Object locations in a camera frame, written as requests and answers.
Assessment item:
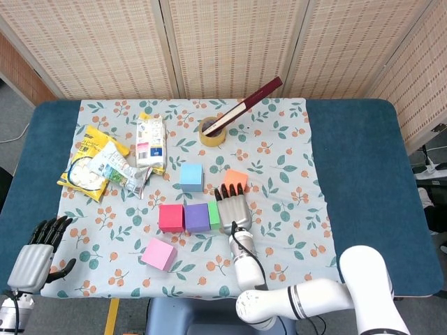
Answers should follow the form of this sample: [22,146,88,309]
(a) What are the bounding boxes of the dark red closed fan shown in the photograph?
[202,76,284,137]

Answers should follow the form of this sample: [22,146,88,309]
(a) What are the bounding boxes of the floral tablecloth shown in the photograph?
[43,98,345,302]

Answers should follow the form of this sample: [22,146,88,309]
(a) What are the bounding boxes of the yellow snack bag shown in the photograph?
[57,124,131,204]

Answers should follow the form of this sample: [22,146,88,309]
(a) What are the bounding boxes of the pink foam cube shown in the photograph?
[140,237,178,272]

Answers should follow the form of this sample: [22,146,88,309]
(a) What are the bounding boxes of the small yellow packet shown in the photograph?
[138,111,166,177]

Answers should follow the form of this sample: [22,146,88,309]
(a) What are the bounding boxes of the white green snack bag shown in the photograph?
[87,140,154,200]

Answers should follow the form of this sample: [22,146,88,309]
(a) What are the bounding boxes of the orange foam cube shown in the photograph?
[222,169,249,195]

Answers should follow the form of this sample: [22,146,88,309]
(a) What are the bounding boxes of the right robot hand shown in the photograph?
[214,182,253,235]

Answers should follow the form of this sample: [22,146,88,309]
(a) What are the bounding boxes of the woven folding screen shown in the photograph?
[0,0,447,154]

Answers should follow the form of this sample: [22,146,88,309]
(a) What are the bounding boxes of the red foam cube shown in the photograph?
[158,204,185,234]

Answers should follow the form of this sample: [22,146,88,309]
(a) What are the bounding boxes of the white carton box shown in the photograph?
[135,117,166,169]

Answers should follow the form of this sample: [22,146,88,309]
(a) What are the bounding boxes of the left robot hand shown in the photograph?
[6,215,77,293]

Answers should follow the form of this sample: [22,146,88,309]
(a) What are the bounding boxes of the purple foam cube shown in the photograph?
[184,202,212,234]

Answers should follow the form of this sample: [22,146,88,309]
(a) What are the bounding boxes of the yellow tape roll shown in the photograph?
[198,117,227,148]

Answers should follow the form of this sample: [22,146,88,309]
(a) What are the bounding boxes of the light blue foam cube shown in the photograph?
[179,163,205,193]

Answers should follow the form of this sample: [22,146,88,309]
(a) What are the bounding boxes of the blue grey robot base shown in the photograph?
[145,297,297,335]

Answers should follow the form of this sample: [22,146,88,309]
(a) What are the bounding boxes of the green foam cube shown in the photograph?
[207,200,221,231]

